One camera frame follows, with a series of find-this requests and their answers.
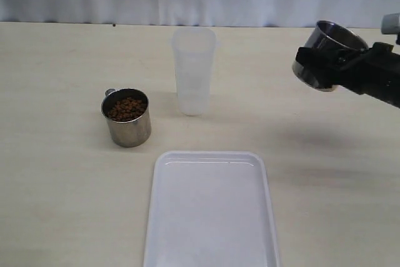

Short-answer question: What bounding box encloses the clear plastic tall container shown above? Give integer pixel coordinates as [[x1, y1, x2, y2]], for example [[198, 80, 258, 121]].
[[171, 27, 218, 116]]

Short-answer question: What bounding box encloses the white plastic tray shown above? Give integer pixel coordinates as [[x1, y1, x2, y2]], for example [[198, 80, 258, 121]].
[[143, 151, 281, 266]]

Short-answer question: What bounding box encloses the steel mug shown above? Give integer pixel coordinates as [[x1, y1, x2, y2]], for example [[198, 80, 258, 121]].
[[101, 88, 152, 148], [292, 20, 368, 92]]

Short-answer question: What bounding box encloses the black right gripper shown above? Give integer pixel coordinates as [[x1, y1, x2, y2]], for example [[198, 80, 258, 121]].
[[295, 42, 399, 108]]

